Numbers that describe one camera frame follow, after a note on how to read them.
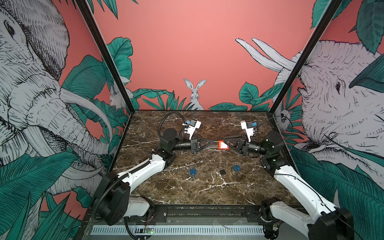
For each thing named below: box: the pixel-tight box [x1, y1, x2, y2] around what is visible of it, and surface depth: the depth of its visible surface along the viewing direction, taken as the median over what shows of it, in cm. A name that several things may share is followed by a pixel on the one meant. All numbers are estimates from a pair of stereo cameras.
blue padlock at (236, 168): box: [233, 165, 241, 172], surface depth 92 cm
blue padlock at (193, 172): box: [189, 168, 197, 178], surface depth 90 cm
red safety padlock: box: [218, 140, 230, 150], surface depth 66 cm
